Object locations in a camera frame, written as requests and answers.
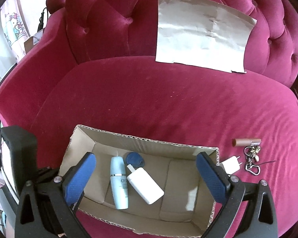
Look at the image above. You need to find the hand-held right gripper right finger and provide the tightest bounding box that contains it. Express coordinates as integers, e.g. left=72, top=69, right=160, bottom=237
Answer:
left=196, top=152, right=279, bottom=238

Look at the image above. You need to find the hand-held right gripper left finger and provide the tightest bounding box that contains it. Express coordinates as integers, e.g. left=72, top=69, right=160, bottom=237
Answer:
left=14, top=152, right=97, bottom=238

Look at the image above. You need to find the small white charger plug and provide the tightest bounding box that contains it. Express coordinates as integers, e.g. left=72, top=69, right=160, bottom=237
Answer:
left=220, top=156, right=243, bottom=174

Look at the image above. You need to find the cardboard box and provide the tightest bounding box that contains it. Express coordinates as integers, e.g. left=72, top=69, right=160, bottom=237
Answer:
left=58, top=125, right=220, bottom=238

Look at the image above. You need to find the white and pale blue bottle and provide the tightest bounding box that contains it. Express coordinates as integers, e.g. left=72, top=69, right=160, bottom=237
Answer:
left=110, top=156, right=129, bottom=210

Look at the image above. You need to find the keychain with metal carabiner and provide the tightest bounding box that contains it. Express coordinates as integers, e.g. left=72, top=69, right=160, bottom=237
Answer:
left=243, top=147, right=277, bottom=176

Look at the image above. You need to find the brown lipstick tube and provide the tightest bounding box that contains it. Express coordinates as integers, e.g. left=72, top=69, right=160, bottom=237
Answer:
left=232, top=137, right=262, bottom=147

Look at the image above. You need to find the blue key fob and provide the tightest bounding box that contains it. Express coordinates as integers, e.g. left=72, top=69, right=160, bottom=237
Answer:
left=126, top=152, right=145, bottom=167

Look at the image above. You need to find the large white charger plug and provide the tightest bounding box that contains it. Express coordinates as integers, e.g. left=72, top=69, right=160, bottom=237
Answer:
left=127, top=164, right=164, bottom=205

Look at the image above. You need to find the red velvet tufted armchair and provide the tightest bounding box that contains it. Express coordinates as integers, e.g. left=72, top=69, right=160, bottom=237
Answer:
left=0, top=0, right=298, bottom=238

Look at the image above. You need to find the small brown cardboard carton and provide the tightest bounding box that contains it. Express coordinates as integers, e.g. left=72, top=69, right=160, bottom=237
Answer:
left=23, top=33, right=44, bottom=53

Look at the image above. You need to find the cartoon printed cloth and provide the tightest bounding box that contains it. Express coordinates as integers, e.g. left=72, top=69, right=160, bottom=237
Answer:
left=1, top=0, right=28, bottom=56

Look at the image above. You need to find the brown paper sheet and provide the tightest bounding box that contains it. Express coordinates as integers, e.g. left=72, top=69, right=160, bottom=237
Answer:
left=155, top=0, right=257, bottom=73

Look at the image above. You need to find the black handled tool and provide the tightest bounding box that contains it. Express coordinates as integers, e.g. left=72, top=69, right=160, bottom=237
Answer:
left=38, top=7, right=49, bottom=31

